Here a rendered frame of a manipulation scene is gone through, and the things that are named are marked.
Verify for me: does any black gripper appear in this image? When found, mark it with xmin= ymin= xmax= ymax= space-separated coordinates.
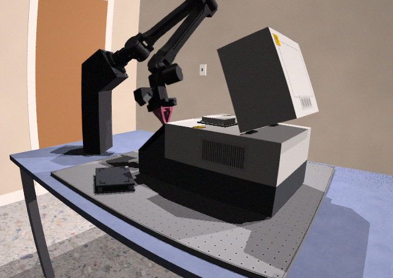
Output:
xmin=147 ymin=86 xmax=177 ymax=125

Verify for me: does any black and white benchtop lab instrument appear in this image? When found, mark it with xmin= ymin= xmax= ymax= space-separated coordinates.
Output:
xmin=138 ymin=27 xmax=319 ymax=217

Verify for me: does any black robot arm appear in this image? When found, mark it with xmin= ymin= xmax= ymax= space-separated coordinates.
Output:
xmin=106 ymin=0 xmax=218 ymax=106

